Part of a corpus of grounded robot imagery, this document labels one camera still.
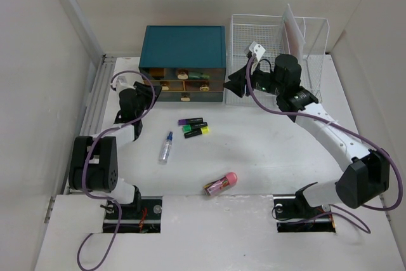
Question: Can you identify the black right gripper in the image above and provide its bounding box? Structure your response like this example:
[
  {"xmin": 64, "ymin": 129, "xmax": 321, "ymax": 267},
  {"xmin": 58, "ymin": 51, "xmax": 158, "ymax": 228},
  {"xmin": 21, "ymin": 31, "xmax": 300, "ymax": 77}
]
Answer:
[{"xmin": 222, "ymin": 59, "xmax": 284, "ymax": 98}]

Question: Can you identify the transparent drawer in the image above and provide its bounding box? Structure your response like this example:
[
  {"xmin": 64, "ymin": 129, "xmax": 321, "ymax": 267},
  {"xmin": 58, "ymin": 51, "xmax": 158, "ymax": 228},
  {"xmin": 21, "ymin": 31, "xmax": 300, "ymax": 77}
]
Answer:
[{"xmin": 140, "ymin": 68, "xmax": 226, "ymax": 81}]

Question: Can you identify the small drawer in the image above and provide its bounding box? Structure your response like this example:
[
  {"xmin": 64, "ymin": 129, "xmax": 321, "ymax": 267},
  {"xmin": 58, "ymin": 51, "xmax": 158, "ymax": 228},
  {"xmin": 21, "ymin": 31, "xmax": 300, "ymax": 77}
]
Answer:
[
  {"xmin": 150, "ymin": 80, "xmax": 185, "ymax": 91},
  {"xmin": 184, "ymin": 80, "xmax": 224, "ymax": 92}
]

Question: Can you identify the green capsule stapler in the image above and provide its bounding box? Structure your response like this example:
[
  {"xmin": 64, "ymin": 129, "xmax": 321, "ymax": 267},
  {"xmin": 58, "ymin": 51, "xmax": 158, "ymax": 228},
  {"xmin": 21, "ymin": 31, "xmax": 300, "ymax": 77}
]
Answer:
[{"xmin": 188, "ymin": 72, "xmax": 210, "ymax": 80}]

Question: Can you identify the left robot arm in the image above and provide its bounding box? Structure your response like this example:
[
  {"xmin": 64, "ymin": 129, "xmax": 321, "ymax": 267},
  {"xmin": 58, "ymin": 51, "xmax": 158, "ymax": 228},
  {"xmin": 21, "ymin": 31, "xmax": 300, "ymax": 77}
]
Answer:
[{"xmin": 69, "ymin": 79, "xmax": 162, "ymax": 218}]

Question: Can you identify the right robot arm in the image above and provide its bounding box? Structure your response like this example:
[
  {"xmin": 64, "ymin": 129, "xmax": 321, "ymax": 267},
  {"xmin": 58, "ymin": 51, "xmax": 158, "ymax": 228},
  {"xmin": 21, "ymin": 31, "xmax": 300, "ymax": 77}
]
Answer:
[{"xmin": 224, "ymin": 54, "xmax": 390, "ymax": 216}]

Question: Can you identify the bottom dark drawer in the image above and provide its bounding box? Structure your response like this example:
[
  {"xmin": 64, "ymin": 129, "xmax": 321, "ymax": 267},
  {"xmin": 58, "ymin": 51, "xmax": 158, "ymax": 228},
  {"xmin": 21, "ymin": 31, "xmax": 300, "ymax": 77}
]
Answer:
[{"xmin": 158, "ymin": 91, "xmax": 223, "ymax": 102}]

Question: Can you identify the purple highlighter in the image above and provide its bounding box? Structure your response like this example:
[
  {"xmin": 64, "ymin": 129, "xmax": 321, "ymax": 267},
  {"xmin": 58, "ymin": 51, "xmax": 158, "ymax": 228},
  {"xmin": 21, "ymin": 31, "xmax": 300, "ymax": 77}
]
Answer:
[{"xmin": 178, "ymin": 117, "xmax": 204, "ymax": 126}]

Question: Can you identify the teal drawer cabinet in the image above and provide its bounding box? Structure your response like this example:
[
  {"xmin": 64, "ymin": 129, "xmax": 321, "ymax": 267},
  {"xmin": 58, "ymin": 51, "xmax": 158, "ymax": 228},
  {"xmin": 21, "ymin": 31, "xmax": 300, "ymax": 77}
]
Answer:
[{"xmin": 138, "ymin": 25, "xmax": 227, "ymax": 103}]

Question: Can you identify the green highlighter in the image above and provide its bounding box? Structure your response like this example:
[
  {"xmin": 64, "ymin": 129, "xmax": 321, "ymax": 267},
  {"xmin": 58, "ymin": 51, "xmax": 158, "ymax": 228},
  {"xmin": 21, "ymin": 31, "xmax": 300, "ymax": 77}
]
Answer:
[{"xmin": 182, "ymin": 122, "xmax": 208, "ymax": 133}]

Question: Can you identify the yellow highlighter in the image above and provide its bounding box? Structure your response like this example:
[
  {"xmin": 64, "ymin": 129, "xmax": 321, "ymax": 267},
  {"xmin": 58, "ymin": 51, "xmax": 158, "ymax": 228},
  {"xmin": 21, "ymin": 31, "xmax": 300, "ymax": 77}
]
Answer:
[{"xmin": 184, "ymin": 126, "xmax": 210, "ymax": 138}]

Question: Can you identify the small clear spray bottle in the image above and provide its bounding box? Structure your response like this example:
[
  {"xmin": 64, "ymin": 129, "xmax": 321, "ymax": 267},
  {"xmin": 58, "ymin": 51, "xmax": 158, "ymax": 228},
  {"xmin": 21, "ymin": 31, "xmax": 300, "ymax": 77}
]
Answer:
[{"xmin": 159, "ymin": 131, "xmax": 173, "ymax": 164}]

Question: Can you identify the pink capped clip tube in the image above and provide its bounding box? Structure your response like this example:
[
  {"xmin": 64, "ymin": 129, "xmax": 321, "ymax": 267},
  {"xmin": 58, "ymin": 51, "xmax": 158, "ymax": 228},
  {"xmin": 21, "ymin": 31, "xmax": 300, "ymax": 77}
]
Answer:
[{"xmin": 203, "ymin": 172, "xmax": 238, "ymax": 197}]

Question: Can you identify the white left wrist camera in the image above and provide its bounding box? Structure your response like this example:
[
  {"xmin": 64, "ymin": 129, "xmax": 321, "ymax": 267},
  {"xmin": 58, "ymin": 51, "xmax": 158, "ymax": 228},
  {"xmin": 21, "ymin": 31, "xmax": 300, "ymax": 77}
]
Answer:
[{"xmin": 110, "ymin": 75, "xmax": 134, "ymax": 94}]

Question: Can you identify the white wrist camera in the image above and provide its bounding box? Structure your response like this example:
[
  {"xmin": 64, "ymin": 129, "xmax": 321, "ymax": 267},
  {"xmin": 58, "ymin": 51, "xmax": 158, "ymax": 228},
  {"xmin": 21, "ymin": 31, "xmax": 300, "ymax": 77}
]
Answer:
[
  {"xmin": 244, "ymin": 41, "xmax": 266, "ymax": 62},
  {"xmin": 110, "ymin": 75, "xmax": 134, "ymax": 94}
]

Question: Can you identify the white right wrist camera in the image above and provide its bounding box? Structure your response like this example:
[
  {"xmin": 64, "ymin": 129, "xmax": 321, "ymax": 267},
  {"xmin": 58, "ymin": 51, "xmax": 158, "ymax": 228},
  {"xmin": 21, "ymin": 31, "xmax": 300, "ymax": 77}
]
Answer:
[{"xmin": 244, "ymin": 41, "xmax": 266, "ymax": 62}]

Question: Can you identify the aluminium rail on left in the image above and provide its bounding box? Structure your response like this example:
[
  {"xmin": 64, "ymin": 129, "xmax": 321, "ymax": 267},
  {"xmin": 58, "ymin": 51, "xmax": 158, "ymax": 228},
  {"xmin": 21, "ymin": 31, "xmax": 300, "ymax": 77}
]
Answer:
[{"xmin": 59, "ymin": 55, "xmax": 116, "ymax": 195}]

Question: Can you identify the white wire stacking tray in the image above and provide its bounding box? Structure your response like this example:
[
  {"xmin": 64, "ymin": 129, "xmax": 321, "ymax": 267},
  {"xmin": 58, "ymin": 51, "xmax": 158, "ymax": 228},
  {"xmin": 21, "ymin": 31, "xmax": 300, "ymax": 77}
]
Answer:
[{"xmin": 225, "ymin": 14, "xmax": 291, "ymax": 110}]

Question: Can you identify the white wire file holder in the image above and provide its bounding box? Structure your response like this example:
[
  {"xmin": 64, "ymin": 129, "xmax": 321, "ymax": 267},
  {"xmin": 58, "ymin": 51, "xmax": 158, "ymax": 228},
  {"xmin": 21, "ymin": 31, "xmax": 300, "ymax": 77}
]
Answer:
[{"xmin": 295, "ymin": 17, "xmax": 330, "ymax": 102}]

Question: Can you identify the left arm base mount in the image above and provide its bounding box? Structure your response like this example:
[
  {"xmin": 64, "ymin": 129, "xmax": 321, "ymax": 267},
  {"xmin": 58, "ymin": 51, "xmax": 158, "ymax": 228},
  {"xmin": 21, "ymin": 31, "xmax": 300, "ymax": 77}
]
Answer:
[{"xmin": 100, "ymin": 197, "xmax": 162, "ymax": 234}]

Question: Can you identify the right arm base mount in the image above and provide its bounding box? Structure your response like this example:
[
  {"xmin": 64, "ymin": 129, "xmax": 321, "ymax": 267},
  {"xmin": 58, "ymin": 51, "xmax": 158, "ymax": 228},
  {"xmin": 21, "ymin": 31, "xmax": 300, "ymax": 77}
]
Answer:
[{"xmin": 272, "ymin": 188, "xmax": 336, "ymax": 233}]

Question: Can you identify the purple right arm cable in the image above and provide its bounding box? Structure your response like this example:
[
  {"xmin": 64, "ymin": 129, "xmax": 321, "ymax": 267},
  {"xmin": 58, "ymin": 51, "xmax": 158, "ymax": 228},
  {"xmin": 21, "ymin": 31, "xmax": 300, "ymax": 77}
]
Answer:
[{"xmin": 246, "ymin": 55, "xmax": 403, "ymax": 234}]

